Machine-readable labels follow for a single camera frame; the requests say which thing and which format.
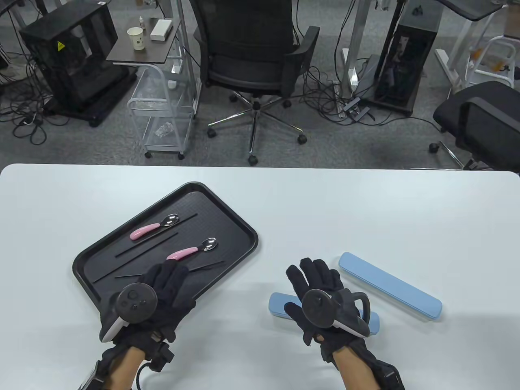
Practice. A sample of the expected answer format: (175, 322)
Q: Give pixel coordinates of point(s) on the person's right hand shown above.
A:
(321, 276)

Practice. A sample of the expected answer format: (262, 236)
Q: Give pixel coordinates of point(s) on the black computer case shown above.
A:
(81, 61)

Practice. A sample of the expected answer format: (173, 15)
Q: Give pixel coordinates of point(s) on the black wheeled platform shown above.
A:
(101, 109)

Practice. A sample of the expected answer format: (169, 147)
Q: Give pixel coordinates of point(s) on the grey flat panel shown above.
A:
(369, 77)

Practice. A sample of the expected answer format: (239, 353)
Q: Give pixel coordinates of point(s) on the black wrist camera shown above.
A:
(162, 355)

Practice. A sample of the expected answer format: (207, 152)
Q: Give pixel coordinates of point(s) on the person's left hand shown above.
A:
(170, 284)

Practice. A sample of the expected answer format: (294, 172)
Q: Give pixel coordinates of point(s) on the black white hand controller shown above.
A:
(319, 306)
(136, 304)

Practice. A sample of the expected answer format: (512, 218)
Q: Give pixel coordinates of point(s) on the white flat box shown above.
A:
(161, 30)

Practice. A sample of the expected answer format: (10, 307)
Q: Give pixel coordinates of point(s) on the blue sliding lunch box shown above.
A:
(280, 304)
(390, 286)

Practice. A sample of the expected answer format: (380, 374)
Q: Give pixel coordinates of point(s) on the grey power strip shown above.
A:
(352, 106)

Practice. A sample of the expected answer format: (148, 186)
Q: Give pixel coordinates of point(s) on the person's left forearm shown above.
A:
(124, 369)

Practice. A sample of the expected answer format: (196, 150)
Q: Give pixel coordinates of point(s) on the brown side table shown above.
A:
(134, 55)

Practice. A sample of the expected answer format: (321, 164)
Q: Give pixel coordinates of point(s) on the crumpled clear plastic bag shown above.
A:
(163, 129)

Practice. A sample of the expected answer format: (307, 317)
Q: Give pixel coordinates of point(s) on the dark grey desk top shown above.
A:
(471, 10)

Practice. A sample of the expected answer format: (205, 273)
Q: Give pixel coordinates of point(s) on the grey metal pole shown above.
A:
(184, 40)

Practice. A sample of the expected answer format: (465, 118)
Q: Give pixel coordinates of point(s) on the white tubular stool frame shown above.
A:
(499, 38)

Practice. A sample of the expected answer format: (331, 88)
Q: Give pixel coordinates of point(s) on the white desk leg with foot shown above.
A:
(447, 67)

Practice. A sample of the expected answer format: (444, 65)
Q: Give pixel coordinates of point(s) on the black labelled wrist box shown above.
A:
(89, 378)
(388, 375)

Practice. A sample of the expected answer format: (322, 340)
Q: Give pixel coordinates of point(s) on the black padded office chair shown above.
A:
(487, 118)

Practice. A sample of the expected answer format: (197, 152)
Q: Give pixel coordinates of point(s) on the black grey computer tower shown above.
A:
(406, 65)

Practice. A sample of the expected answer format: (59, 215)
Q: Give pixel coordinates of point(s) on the black mesh office chair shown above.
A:
(252, 44)

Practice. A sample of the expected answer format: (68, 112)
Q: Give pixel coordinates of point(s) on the person's right forearm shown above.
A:
(357, 373)

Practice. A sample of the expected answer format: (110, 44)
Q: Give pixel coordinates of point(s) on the white paper cup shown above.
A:
(136, 40)

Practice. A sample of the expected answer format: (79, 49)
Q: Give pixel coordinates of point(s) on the black plastic tray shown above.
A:
(219, 227)

